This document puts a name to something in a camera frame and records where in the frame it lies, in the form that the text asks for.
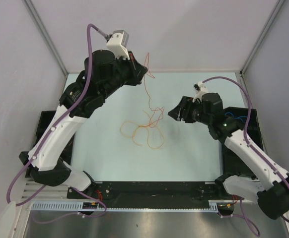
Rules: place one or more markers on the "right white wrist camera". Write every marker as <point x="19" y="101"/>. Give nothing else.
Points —
<point x="200" y="90"/>

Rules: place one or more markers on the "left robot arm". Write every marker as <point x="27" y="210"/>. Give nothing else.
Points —
<point x="77" y="103"/>

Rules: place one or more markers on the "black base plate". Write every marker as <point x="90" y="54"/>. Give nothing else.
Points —
<point x="159" y="194"/>

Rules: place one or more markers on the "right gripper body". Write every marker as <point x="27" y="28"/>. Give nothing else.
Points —
<point x="201" y="117"/>

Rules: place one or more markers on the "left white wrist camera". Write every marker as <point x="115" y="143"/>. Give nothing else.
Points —
<point x="117" y="44"/>

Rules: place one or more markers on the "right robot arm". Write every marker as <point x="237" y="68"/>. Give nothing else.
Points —
<point x="271" y="189"/>

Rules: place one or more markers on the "right black sorting bin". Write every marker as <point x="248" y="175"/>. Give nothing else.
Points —
<point x="231" y="163"/>

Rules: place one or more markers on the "left black sorting bin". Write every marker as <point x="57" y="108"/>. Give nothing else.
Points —
<point x="44" y="120"/>

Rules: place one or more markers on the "black sorting bin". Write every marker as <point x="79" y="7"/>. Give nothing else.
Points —
<point x="44" y="120"/>
<point x="231" y="163"/>

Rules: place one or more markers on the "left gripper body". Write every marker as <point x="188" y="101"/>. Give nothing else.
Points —
<point x="125" y="73"/>

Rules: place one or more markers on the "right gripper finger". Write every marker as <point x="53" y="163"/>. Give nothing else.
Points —
<point x="180" y="112"/>
<point x="188" y="116"/>

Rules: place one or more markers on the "white slotted cable duct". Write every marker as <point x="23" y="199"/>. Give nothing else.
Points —
<point x="80" y="206"/>

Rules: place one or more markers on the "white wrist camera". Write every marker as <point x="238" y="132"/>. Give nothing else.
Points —
<point x="200" y="90"/>
<point x="117" y="44"/>

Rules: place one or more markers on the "aluminium frame rail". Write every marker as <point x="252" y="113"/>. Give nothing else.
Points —
<point x="35" y="16"/>

